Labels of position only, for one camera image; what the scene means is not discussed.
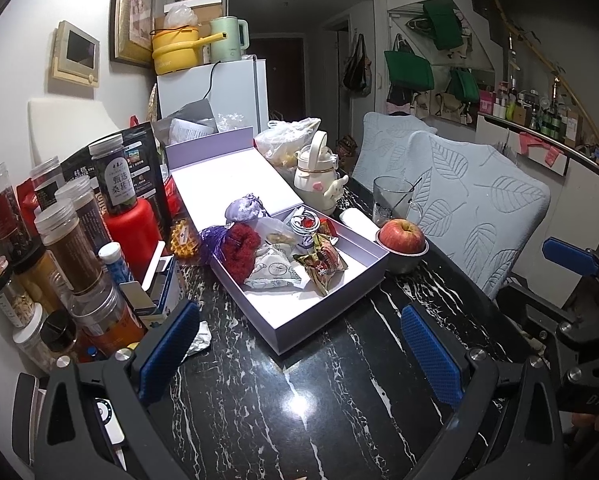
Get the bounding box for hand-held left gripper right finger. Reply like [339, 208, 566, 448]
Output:
[400, 304, 565, 480]

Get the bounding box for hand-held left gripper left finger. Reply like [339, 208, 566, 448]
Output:
[34, 299, 202, 480]

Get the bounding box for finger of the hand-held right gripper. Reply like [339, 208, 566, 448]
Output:
[542, 237, 599, 281]
[497, 282, 599, 413]

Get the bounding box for red knitted scrunchie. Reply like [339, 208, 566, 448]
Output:
[218, 223, 262, 281]

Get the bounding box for brown green snack packet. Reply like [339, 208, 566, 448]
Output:
[304, 257, 349, 297]

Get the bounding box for white printed soft packet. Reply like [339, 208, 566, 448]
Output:
[243, 245, 310, 291]

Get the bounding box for red brown snack packet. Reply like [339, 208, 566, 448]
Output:
[293, 234, 343, 263]

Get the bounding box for lavender sachet with tassel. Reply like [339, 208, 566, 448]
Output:
[199, 192, 265, 266]

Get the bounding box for lavender gift box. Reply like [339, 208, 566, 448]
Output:
[165, 126, 391, 356]

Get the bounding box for white cable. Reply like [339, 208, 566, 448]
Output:
[289, 212, 323, 236]

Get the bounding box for crumpled foil wrapper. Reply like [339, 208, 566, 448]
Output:
[184, 320, 212, 356]

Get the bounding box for blue white carton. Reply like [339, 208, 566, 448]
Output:
[119, 255, 187, 328]

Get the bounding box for metal bowl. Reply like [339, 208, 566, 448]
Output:
[376, 230, 429, 275]

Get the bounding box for blue tablet tube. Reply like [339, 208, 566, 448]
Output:
[98, 241, 135, 286]

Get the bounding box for grey leaf-pattern chair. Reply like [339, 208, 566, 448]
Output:
[352, 111, 437, 196]
[407, 130, 551, 301]

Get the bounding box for yellow corn snack packet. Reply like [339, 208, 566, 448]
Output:
[169, 215, 202, 263]

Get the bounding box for red plastic container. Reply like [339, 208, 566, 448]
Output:
[103, 199, 162, 281]

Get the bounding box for red apple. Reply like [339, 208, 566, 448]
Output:
[379, 218, 426, 255]

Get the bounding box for shelf with bottles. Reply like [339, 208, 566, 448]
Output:
[477, 80, 599, 176]

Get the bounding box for cluster of clear plastic jars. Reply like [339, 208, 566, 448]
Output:
[0, 135, 147, 378]

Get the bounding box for white paper roll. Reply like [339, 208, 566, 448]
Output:
[340, 208, 380, 236]

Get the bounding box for glass mug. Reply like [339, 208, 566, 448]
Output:
[373, 176, 420, 228]

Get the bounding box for black printed pouch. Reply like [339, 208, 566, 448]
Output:
[59, 121, 172, 241]

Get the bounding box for green tote bag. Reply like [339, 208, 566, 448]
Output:
[448, 67, 480, 103]
[384, 50, 436, 92]
[422, 0, 465, 51]

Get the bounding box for wooden stair handrail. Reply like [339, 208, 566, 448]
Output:
[494, 0, 599, 146]

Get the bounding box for cream cartoon water bottle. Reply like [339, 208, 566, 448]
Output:
[294, 130, 349, 216]

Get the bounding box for grey plastic bag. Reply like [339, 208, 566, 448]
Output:
[152, 100, 217, 146]

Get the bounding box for clear plastic food bag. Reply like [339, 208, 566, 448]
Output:
[254, 117, 323, 171]

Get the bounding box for white fridge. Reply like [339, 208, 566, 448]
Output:
[156, 57, 269, 136]

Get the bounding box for dark hanging bag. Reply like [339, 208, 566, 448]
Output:
[343, 35, 373, 97]

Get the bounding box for dark wooden door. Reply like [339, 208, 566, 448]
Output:
[252, 35, 305, 121]

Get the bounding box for yellow cooking pot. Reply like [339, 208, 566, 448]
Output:
[152, 25, 229, 75]

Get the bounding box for green electric kettle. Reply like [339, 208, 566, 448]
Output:
[209, 16, 251, 63]

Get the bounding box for framed picture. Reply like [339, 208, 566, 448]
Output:
[110, 0, 157, 68]

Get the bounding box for cardboard box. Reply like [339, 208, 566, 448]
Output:
[166, 0, 227, 26]

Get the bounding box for black power cable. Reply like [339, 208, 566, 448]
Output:
[202, 60, 222, 103]

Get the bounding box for wall intercom panel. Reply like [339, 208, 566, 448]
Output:
[49, 20, 101, 88]

